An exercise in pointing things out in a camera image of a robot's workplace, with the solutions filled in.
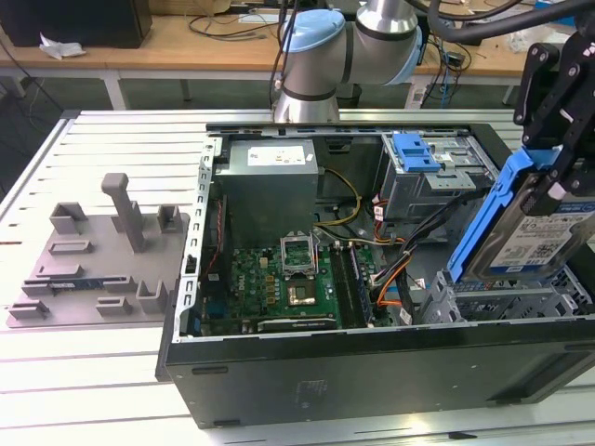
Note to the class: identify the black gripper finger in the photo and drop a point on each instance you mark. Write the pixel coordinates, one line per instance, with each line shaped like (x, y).
(537, 83)
(576, 167)

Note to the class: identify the hard disk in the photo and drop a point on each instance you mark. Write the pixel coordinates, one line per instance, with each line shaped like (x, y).
(511, 232)

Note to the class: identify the grey metal disk bay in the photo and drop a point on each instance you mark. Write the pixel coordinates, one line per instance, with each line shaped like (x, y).
(488, 306)

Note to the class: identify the clear plastic bag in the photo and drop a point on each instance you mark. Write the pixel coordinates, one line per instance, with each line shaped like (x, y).
(518, 44)

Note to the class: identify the wooden desk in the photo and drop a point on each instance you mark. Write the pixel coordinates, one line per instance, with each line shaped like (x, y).
(488, 60)
(162, 46)

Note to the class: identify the small black device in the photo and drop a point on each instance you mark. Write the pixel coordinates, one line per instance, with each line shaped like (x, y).
(454, 59)

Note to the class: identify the blue drive latch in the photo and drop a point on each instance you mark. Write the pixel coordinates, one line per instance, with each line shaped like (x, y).
(413, 158)

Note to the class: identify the grey optical drive cage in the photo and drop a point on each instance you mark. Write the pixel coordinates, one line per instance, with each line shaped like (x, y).
(409, 195)

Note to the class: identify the black waste bin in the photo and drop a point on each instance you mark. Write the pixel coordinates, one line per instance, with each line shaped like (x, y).
(348, 95)

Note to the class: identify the black RAM slot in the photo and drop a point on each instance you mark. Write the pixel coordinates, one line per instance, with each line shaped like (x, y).
(341, 283)

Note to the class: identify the grey power supply unit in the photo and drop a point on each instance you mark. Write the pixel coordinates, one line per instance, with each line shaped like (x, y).
(265, 195)

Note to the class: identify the black PC case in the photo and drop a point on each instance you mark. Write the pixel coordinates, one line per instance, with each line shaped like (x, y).
(372, 385)

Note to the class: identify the CPU socket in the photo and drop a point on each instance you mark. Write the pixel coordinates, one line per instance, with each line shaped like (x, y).
(300, 292)

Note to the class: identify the black graphics card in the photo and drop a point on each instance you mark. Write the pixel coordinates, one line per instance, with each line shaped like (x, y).
(297, 324)

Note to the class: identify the green motherboard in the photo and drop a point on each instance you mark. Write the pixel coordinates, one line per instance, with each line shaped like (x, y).
(260, 288)

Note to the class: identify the large black box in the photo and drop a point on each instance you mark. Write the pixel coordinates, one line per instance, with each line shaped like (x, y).
(70, 23)

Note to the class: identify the crumpled white paper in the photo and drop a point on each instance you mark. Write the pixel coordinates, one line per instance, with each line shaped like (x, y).
(60, 48)

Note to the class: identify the grey parts rack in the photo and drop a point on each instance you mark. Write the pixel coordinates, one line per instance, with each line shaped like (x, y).
(93, 260)

